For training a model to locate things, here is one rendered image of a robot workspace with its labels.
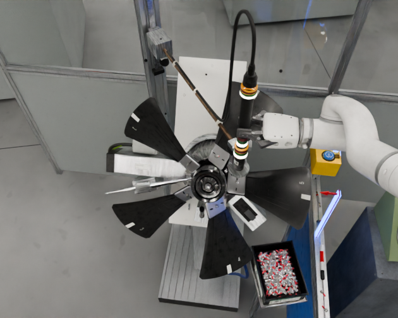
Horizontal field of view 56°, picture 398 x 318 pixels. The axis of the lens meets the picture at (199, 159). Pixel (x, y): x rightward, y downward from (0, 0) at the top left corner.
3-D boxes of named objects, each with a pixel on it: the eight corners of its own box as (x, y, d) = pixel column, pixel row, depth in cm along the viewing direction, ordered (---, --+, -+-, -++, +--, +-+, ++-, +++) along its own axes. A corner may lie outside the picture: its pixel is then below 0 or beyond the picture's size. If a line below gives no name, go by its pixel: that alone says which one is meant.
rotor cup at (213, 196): (189, 193, 140) (184, 205, 128) (192, 155, 137) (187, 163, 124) (229, 197, 139) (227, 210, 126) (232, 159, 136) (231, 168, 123)
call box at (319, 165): (308, 146, 168) (314, 131, 160) (331, 149, 167) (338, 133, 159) (310, 176, 159) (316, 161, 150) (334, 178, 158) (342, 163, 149)
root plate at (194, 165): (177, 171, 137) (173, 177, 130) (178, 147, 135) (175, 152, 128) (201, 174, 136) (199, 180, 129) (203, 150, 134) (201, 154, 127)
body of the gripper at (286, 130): (299, 154, 107) (259, 151, 108) (298, 127, 113) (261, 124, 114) (305, 137, 101) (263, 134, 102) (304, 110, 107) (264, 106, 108)
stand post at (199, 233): (195, 267, 235) (192, 188, 162) (210, 268, 235) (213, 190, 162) (194, 274, 233) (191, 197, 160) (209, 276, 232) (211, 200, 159)
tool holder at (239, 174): (220, 161, 127) (222, 142, 119) (239, 153, 128) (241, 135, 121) (234, 181, 122) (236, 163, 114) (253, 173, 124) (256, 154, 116)
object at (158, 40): (147, 47, 156) (144, 29, 149) (162, 42, 158) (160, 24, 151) (156, 61, 150) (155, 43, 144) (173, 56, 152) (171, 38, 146)
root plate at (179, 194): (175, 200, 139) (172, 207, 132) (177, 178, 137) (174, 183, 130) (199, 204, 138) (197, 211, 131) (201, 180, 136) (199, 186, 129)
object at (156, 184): (194, 180, 142) (107, 195, 147) (193, 175, 141) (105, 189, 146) (194, 182, 140) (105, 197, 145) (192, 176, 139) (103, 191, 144)
